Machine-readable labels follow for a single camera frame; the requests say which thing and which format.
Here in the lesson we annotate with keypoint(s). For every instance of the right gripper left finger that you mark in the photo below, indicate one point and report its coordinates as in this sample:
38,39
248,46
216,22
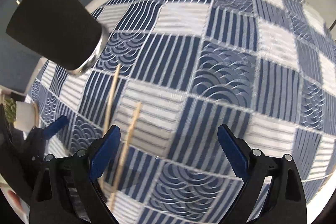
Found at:
87,166

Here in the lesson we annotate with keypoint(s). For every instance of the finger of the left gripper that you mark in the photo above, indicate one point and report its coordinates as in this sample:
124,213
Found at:
55,127

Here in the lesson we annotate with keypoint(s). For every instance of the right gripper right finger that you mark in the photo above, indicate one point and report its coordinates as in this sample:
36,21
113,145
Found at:
249,165

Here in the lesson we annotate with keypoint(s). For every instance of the left hand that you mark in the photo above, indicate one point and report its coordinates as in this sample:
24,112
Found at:
14,200

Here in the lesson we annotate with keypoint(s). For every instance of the round wooden coaster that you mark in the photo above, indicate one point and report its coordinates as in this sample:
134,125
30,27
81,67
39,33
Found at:
36,113

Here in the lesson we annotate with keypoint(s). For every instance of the white pot succulent plant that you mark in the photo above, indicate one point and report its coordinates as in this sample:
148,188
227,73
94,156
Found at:
20,114

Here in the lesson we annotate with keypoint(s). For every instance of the black utensil holder cup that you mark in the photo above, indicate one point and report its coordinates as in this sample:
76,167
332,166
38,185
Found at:
62,31

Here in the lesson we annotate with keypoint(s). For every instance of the blue white patterned tablecloth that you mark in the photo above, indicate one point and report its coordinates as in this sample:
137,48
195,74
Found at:
265,68

